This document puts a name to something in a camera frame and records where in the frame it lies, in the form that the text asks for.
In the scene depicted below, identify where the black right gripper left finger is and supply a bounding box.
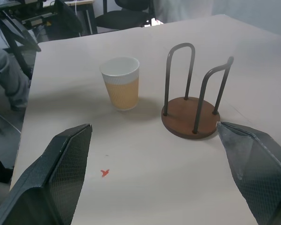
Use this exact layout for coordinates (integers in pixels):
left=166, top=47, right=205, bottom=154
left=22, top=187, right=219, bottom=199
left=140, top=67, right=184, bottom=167
left=0, top=123, right=93, bottom=225

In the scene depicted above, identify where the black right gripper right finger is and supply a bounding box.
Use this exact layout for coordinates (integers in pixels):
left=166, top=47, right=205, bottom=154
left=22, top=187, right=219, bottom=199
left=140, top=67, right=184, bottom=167
left=216, top=121, right=281, bottom=225

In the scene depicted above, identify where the orange and white paper cup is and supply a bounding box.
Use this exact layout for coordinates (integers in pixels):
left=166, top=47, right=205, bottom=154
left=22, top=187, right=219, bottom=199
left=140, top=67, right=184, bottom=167
left=99, top=56, right=140, bottom=112

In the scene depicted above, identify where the person leg in grey trousers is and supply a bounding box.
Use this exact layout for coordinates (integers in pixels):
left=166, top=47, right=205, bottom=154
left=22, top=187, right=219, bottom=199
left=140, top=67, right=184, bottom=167
left=0, top=48, right=30, bottom=112

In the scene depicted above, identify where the black office chair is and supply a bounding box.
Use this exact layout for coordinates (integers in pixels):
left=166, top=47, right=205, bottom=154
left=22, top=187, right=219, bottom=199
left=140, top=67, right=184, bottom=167
left=95, top=0, right=156, bottom=30

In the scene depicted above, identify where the wooden base metal rack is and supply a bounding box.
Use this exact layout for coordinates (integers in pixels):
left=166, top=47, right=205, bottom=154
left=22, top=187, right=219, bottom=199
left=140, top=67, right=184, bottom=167
left=161, top=42, right=235, bottom=140

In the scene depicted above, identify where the black metal frame stand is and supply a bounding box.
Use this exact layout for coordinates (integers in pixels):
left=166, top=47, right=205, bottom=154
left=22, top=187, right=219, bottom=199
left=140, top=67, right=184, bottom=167
left=0, top=0, right=84, bottom=78

